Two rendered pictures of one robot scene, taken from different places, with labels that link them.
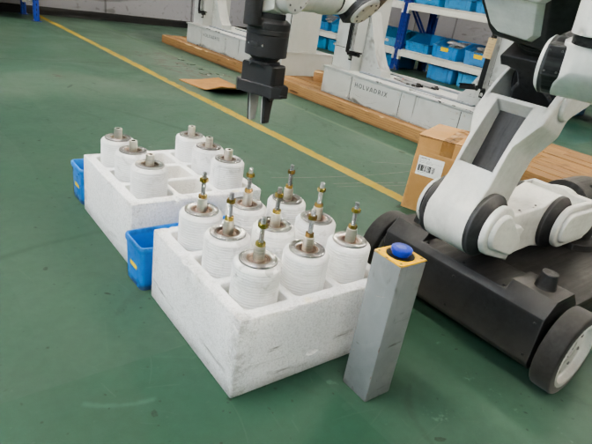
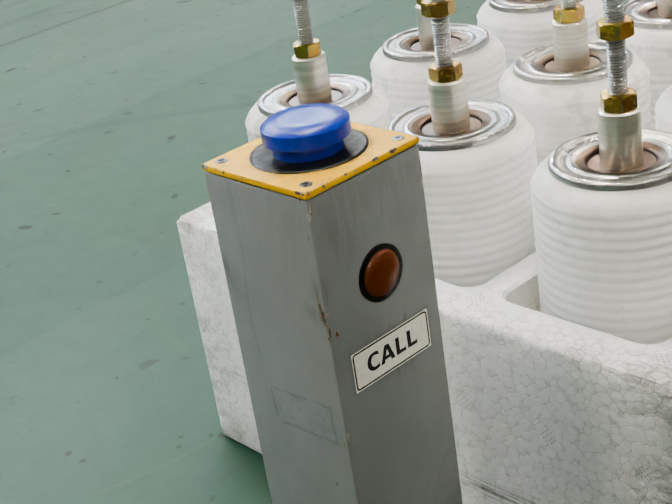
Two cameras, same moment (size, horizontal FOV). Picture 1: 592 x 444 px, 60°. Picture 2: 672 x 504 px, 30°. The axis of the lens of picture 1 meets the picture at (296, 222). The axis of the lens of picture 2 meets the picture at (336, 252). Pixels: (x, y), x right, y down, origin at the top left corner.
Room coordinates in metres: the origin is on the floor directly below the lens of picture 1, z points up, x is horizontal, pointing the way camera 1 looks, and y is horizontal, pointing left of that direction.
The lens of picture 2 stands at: (0.86, -0.72, 0.51)
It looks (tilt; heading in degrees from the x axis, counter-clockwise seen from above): 26 degrees down; 90
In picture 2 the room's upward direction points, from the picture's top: 9 degrees counter-clockwise
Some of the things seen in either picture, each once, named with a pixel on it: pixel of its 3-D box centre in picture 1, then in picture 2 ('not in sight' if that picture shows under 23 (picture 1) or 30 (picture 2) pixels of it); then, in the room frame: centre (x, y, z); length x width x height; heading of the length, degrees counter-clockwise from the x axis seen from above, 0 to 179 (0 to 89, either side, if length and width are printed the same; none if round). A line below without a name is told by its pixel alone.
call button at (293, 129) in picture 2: (401, 251); (307, 138); (0.86, -0.20, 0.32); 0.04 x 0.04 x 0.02
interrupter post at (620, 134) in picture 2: (351, 234); (620, 137); (1.02, -0.12, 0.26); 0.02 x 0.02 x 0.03
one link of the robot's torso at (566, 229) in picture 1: (542, 211); not in sight; (1.35, -0.66, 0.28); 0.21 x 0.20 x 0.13; 132
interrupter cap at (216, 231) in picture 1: (227, 233); (435, 43); (0.96, 0.13, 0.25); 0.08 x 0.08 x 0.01
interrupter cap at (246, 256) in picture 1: (258, 259); (315, 97); (0.87, 0.06, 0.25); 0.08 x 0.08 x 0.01
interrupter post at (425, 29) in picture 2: (228, 226); (433, 26); (0.96, 0.13, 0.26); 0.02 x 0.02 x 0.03
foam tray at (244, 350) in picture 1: (265, 287); (586, 285); (1.03, 0.04, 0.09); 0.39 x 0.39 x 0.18; 40
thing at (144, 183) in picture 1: (148, 196); not in sight; (1.28, 0.40, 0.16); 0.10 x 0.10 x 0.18
